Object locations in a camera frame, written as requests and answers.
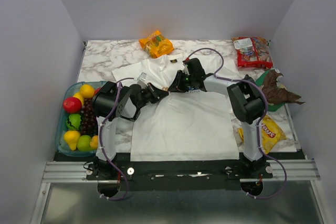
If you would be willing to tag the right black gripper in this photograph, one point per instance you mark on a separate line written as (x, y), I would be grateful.
(176, 86)

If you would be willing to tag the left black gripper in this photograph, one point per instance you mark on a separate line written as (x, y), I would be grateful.
(157, 94)

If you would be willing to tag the white t-shirt daisy print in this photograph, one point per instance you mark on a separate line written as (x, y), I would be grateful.
(193, 126)

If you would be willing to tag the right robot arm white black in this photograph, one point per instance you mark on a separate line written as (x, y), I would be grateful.
(248, 102)

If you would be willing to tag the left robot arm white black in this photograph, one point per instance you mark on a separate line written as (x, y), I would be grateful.
(115, 101)

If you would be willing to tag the orange gummy candy bag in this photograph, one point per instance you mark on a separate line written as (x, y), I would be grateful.
(156, 45)

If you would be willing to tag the red pink dragon fruit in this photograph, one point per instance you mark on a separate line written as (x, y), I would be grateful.
(97, 90)

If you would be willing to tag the yellow orange fruit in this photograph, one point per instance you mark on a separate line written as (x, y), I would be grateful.
(87, 91)

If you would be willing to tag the dark red grapes bunch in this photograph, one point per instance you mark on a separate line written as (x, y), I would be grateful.
(88, 125)

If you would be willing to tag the yellow banana fruit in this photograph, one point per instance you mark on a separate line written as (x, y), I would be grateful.
(79, 97)

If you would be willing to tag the red candy bag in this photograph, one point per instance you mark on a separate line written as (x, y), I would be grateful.
(252, 52)

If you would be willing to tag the red apple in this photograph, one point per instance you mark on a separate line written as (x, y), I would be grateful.
(72, 105)

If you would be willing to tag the green striped fruit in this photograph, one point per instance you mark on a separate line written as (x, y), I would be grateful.
(73, 121)

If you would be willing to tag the clear teal fruit container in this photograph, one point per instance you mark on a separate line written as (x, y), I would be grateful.
(60, 143)

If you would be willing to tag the yellow Lays chips bag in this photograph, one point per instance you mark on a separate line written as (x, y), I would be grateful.
(271, 134)

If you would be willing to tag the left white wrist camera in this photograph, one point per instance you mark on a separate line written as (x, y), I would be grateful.
(141, 79)

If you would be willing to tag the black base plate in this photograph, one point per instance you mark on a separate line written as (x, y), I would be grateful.
(188, 175)

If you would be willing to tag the aluminium rail frame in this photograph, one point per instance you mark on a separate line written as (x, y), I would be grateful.
(73, 172)

